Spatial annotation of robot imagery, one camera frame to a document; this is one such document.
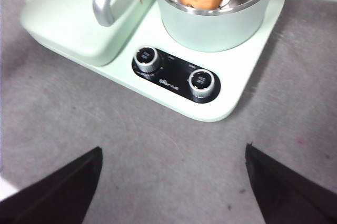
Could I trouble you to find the mint green steamer pot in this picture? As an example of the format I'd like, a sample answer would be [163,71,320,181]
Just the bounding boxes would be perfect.
[151,0,337,53]

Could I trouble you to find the mint green griddle cover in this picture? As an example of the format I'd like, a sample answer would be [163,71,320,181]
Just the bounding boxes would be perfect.
[20,0,158,67]

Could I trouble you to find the mint green breakfast maker base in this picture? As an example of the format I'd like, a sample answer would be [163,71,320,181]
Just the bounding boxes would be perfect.
[20,0,286,123]

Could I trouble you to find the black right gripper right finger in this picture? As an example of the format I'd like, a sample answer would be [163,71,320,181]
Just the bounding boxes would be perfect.
[245,143,337,224]

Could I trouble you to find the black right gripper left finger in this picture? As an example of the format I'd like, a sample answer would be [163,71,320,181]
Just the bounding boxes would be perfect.
[0,146,103,224]

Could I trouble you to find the silver control knob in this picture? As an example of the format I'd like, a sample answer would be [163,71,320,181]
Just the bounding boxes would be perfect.
[133,47,160,74]
[187,68,215,98]

